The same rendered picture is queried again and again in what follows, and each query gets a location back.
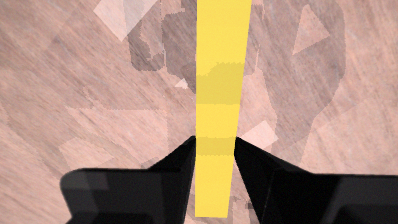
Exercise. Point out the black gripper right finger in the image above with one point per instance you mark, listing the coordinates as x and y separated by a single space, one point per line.
283 193

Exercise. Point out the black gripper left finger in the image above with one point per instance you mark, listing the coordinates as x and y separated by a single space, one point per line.
161 190

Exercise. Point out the yellow bar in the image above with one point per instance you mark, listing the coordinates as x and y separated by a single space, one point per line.
222 31

